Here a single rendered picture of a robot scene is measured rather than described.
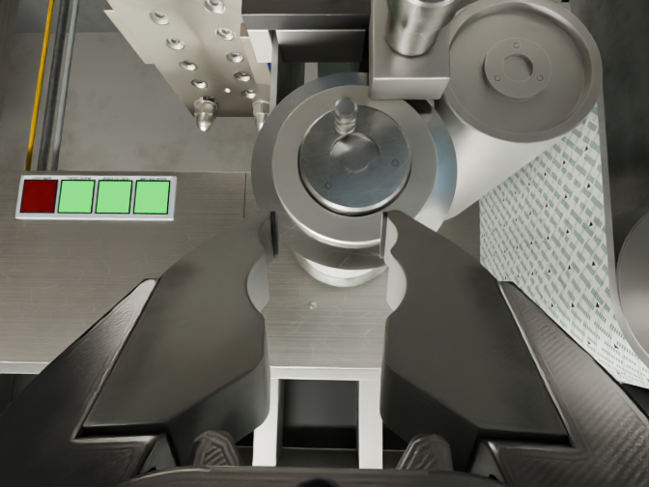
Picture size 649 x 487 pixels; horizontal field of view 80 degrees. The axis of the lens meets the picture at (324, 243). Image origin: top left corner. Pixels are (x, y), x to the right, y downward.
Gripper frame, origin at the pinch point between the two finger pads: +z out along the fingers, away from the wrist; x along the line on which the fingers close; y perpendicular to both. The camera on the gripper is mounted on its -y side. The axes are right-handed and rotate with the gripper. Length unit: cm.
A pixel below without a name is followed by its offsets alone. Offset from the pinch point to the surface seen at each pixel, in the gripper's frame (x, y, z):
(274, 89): -4.4, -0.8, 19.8
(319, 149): -0.9, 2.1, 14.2
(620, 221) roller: 21.9, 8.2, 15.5
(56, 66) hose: -59, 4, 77
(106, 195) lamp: -36, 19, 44
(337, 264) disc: 0.4, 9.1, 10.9
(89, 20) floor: -120, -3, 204
